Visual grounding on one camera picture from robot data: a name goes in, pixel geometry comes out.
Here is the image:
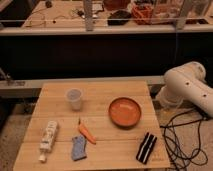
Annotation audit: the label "black object on bench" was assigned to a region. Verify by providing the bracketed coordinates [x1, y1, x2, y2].
[107, 10, 131, 26]

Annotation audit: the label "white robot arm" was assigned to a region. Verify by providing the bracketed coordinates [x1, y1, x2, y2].
[156, 61, 213, 118]

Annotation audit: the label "black white striped eraser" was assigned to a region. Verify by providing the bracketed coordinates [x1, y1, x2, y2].
[136, 132, 157, 164]

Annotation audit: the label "orange toy carrot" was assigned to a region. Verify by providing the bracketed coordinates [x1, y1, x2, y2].
[78, 120, 96, 144]

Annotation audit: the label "translucent plastic cup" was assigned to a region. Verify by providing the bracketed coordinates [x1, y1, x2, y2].
[66, 88, 83, 111]

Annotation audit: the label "orange crate on bench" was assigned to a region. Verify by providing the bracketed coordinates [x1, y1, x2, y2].
[131, 5, 153, 25]

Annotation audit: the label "white tube bottle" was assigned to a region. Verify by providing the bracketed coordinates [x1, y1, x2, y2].
[39, 121, 59, 163]

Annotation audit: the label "metal clamp at left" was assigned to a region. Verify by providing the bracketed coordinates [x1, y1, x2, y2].
[0, 67, 25, 86]

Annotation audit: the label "grey metal post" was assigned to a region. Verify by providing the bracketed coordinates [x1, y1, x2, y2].
[83, 0, 93, 31]

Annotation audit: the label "orange ceramic bowl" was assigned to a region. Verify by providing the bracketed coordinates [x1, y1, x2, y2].
[108, 97, 142, 128]

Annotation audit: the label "black cables on floor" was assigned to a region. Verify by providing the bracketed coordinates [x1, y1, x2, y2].
[159, 108, 213, 171]

